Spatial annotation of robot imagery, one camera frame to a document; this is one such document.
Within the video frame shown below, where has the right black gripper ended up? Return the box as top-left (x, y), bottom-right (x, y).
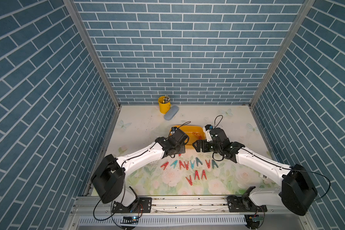
top-left (192, 138), bottom-right (221, 154)

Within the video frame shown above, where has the teal clothespin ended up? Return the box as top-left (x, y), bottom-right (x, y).
top-left (170, 160), bottom-right (178, 169)
top-left (210, 160), bottom-right (218, 169)
top-left (195, 157), bottom-right (203, 167)

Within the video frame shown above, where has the yellow storage box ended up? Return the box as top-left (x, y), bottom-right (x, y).
top-left (180, 125), bottom-right (206, 148)

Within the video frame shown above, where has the light blue clothespin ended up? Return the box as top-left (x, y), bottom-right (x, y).
top-left (190, 160), bottom-right (195, 170)

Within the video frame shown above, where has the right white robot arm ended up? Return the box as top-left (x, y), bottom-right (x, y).
top-left (192, 127), bottom-right (318, 216)

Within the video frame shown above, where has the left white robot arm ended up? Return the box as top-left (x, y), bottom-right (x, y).
top-left (91, 128), bottom-right (189, 207)

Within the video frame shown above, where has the grey glasses case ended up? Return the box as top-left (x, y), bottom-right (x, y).
top-left (164, 105), bottom-right (179, 121)

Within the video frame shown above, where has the yellow pen cup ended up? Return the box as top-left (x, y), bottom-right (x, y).
top-left (158, 95), bottom-right (171, 114)

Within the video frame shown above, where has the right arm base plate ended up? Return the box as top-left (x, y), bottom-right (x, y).
top-left (227, 195), bottom-right (267, 213)

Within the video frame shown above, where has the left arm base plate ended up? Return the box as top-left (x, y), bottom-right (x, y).
top-left (112, 197), bottom-right (152, 213)

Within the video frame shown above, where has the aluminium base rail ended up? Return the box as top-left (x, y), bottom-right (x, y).
top-left (64, 195), bottom-right (316, 230)

